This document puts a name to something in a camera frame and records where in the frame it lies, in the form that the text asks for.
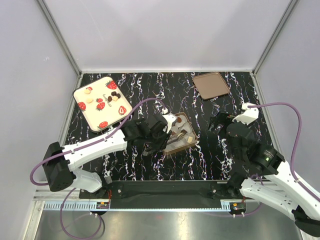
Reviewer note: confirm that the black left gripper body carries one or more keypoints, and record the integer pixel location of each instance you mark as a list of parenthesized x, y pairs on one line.
[(157, 141)]

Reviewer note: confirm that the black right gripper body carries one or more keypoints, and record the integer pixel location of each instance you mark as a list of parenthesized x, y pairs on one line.
[(224, 118)]

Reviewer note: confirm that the metal tongs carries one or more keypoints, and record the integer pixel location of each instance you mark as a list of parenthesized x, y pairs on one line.
[(169, 145)]

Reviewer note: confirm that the rose gold chocolate box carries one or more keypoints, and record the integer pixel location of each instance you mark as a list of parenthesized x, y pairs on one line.
[(190, 136)]

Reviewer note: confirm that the rose gold box lid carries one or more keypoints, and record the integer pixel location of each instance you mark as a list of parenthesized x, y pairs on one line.
[(211, 85)]

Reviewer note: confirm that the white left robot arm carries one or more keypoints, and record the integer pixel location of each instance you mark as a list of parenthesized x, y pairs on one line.
[(62, 163)]

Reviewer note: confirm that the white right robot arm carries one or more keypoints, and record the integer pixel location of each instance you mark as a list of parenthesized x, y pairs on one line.
[(296, 203)]

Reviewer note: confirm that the dark chocolate pair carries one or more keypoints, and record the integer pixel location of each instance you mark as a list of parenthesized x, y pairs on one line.
[(115, 96)]

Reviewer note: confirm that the white round chocolate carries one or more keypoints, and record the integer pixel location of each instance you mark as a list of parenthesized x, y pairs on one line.
[(89, 100)]

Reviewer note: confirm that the strawberry pattern tray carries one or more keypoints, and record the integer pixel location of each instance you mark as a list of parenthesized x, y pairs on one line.
[(103, 111)]

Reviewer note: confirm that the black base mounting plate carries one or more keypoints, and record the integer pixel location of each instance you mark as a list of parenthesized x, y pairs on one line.
[(165, 195)]

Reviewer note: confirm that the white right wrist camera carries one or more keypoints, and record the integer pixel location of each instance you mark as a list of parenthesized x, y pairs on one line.
[(249, 114)]

